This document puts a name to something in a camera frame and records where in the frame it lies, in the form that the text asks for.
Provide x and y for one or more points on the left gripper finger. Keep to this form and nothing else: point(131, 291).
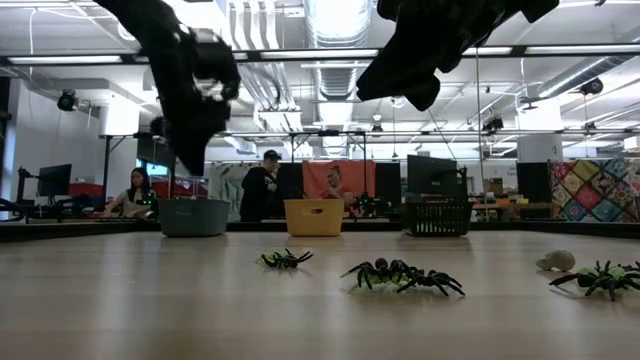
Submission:
point(199, 145)
point(181, 150)

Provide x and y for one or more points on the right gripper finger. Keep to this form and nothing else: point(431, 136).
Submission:
point(395, 75)
point(425, 97)

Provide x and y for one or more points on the green toy spider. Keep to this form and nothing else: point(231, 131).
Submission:
point(367, 286)
point(615, 272)
point(260, 258)

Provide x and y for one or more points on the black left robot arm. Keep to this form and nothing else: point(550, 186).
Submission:
point(145, 25)

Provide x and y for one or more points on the white patterned hanging cloth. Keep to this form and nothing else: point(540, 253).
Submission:
point(225, 185)

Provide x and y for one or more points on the teal plastic bin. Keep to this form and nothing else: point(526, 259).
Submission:
point(194, 217)

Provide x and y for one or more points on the black ceiling spotlight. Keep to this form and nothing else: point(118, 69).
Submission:
point(495, 123)
point(67, 101)
point(591, 86)

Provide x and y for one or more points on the black partition panel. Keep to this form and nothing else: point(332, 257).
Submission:
point(294, 175)
point(388, 182)

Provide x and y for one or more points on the red hanging cloth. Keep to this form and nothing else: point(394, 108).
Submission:
point(362, 172)

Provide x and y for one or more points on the brown cardboard box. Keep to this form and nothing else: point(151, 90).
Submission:
point(494, 187)

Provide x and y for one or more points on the black robot with green lights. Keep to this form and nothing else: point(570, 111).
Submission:
point(367, 204)

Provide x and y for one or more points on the black slotted plastic basket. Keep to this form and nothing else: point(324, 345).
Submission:
point(439, 220)

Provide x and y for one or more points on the yellow plastic bin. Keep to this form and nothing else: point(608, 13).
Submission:
point(314, 222)

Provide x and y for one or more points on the cluttered wooden desk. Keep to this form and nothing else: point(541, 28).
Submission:
point(517, 205)

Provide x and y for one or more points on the black curved equipment stand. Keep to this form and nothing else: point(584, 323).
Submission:
point(20, 207)

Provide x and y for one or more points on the colourful patchwork quilt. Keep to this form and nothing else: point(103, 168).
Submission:
point(595, 190)

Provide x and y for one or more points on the white toy skull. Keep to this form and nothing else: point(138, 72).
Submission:
point(556, 260)

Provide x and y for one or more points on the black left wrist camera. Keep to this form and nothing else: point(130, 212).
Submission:
point(215, 57)

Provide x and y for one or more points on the silver ventilation duct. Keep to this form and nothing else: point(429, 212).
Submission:
point(337, 20)

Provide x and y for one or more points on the black frame beam with lights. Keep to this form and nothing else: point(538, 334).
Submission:
point(517, 50)

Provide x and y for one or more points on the black workstation frame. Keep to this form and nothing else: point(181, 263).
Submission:
point(320, 133)

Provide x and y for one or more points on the black aluminium table frame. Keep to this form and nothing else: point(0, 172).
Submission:
point(100, 229)

